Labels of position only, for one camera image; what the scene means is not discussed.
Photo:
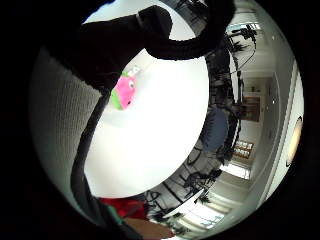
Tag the blue chair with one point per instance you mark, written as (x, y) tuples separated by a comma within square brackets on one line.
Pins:
[(216, 130)]

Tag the framed wall picture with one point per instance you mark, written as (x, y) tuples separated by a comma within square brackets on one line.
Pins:
[(243, 149)]

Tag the black camera tripod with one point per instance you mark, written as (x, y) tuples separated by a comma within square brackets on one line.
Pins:
[(240, 50)]

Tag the pink and green soft toy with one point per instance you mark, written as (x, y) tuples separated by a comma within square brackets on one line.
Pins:
[(124, 92)]

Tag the brown wooden door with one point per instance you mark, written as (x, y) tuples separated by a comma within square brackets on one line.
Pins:
[(252, 108)]

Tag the round ceiling lamp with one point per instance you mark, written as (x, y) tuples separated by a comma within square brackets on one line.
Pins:
[(294, 140)]

